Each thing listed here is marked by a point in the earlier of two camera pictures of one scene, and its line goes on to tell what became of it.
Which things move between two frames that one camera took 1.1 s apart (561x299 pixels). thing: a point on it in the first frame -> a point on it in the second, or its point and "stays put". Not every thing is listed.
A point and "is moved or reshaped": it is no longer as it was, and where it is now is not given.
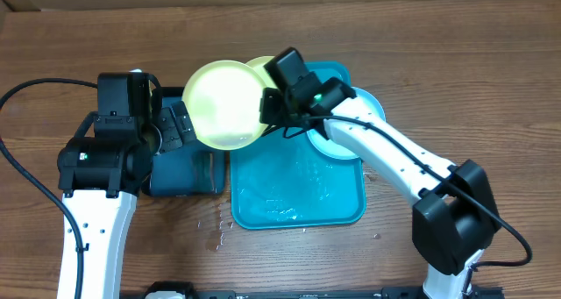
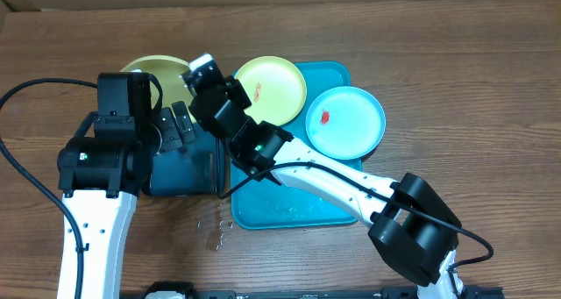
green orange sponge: [204, 178] stays put
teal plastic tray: [284, 181] stays put
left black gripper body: [171, 136] stays put
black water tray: [193, 168] stays put
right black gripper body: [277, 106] -> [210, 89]
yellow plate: [222, 101] is moved or reshaped
